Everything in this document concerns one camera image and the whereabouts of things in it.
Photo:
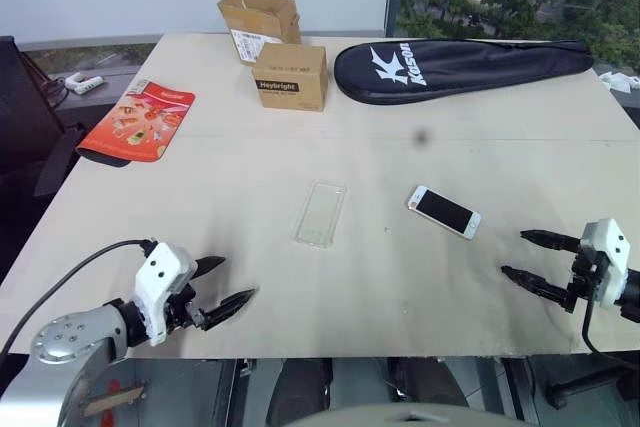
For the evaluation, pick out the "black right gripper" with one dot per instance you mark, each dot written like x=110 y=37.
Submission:
x=587 y=274

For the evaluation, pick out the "white gold smartphone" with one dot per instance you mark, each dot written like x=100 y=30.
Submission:
x=445 y=211

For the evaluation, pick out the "tan cardboard strip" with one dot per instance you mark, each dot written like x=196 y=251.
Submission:
x=112 y=397

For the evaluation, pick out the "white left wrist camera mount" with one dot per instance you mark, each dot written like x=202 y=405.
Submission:
x=160 y=272

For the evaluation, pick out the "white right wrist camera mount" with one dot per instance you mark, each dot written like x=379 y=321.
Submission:
x=607 y=242

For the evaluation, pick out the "white power strip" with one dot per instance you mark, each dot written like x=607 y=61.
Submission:
x=85 y=83

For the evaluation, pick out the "crumpled white paper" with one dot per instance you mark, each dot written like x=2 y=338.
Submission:
x=620 y=81

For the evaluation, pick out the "black Kason racket bag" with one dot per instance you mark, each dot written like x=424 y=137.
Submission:
x=460 y=69

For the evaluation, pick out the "closed Heybright cardboard box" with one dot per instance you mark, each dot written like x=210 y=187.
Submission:
x=290 y=79

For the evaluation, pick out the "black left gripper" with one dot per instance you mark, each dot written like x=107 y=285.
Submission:
x=181 y=309

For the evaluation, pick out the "red printed package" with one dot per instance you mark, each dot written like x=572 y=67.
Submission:
x=137 y=122

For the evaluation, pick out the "clear transparent phone case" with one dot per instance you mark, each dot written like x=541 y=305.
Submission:
x=320 y=214

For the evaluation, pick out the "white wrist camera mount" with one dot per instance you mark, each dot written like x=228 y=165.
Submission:
x=607 y=242
x=160 y=272

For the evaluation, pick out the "open brown cardboard box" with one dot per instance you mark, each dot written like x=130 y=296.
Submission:
x=250 y=27

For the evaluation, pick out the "black office chair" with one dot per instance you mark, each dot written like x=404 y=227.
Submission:
x=25 y=117

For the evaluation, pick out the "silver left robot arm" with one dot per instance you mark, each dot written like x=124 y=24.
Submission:
x=75 y=332

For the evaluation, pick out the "dark rounded shape under table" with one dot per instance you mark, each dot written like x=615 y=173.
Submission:
x=300 y=392

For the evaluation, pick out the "black floor stand base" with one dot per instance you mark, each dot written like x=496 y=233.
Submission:
x=590 y=389

